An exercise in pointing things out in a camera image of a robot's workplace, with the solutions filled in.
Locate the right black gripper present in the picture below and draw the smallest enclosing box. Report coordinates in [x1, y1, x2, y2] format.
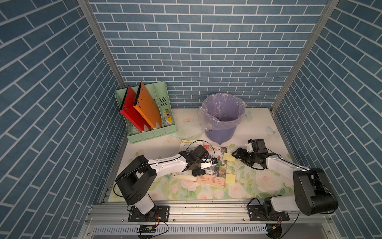
[231, 146, 257, 166]

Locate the English textbook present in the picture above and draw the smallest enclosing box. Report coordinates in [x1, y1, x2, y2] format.
[172, 139, 227, 187]

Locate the yellow sticky note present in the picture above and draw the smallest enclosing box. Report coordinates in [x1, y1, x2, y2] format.
[225, 174, 236, 184]
[223, 152, 236, 162]

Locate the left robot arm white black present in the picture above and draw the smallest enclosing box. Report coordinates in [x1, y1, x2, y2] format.
[113, 145, 210, 217]

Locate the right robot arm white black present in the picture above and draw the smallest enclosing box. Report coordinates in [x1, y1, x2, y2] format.
[231, 139, 338, 220]

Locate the translucent plastic lid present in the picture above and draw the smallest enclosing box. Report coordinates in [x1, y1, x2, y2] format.
[170, 118, 205, 140]

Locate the yellow glue tube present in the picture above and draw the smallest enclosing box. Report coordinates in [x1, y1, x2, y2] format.
[165, 109, 173, 124]

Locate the purple trash bin with bag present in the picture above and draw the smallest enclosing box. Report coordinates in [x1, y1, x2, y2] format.
[198, 93, 246, 144]

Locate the orange folder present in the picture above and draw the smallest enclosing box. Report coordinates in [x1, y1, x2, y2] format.
[134, 82, 162, 129]

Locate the green file organizer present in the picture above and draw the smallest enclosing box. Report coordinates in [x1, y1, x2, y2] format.
[115, 82, 177, 143]

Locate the red folder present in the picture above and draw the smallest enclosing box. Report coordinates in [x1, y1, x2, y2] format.
[120, 86, 152, 132]

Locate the small circuit board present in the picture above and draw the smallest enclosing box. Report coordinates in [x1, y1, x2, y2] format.
[137, 225, 157, 234]

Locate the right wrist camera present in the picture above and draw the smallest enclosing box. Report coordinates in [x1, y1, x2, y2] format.
[246, 139, 254, 153]

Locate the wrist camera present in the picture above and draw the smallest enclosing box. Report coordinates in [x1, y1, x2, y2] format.
[246, 139, 254, 153]
[201, 158, 218, 169]

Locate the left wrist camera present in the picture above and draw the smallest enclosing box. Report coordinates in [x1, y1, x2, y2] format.
[201, 158, 218, 169]

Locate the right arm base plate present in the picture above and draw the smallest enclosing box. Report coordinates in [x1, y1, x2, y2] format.
[247, 205, 290, 222]

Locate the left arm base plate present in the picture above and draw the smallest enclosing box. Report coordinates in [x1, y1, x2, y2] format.
[128, 205, 170, 222]

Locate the aluminium rail frame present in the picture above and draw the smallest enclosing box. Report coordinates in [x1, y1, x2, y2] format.
[79, 200, 340, 239]

